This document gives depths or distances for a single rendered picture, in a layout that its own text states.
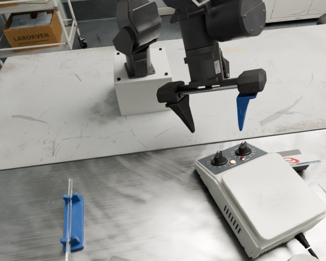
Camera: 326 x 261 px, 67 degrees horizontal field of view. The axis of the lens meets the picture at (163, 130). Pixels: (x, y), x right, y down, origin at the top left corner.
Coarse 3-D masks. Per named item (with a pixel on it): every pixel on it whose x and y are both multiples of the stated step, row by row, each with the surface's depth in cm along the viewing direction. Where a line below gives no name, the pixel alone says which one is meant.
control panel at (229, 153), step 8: (248, 144) 52; (224, 152) 51; (232, 152) 50; (256, 152) 48; (264, 152) 47; (200, 160) 50; (208, 160) 50; (232, 160) 47; (240, 160) 47; (248, 160) 46; (208, 168) 47; (216, 168) 46; (224, 168) 45
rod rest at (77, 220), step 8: (72, 200) 47; (80, 200) 48; (72, 208) 47; (80, 208) 47; (64, 216) 46; (72, 216) 46; (80, 216) 46; (64, 224) 45; (72, 224) 45; (80, 224) 45; (64, 232) 44; (72, 232) 44; (80, 232) 44; (64, 240) 41; (72, 240) 41; (80, 240) 43; (64, 248) 42; (72, 248) 42; (80, 248) 42
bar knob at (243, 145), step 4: (244, 140) 50; (240, 144) 49; (244, 144) 49; (240, 148) 48; (244, 148) 48; (248, 148) 50; (236, 152) 49; (240, 152) 48; (244, 152) 48; (248, 152) 48
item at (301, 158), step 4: (292, 156) 53; (296, 156) 53; (300, 156) 52; (304, 156) 52; (288, 160) 51; (292, 160) 51; (296, 160) 50; (300, 160) 50; (304, 160) 50; (308, 160) 49; (312, 160) 49; (316, 160) 49
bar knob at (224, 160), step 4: (216, 152) 48; (220, 152) 48; (216, 156) 47; (220, 156) 48; (212, 160) 48; (216, 160) 46; (220, 160) 48; (224, 160) 47; (212, 164) 48; (216, 164) 47; (220, 164) 47; (224, 164) 47
